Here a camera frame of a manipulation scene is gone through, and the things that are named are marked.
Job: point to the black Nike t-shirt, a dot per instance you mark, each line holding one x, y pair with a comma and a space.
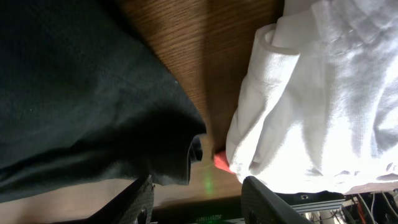
84, 99

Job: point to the white t-shirt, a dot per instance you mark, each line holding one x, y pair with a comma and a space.
317, 109

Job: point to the red garment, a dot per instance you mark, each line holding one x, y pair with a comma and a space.
221, 162

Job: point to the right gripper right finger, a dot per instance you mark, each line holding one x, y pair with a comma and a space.
260, 205

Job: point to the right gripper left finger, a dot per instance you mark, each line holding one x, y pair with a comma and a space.
133, 205

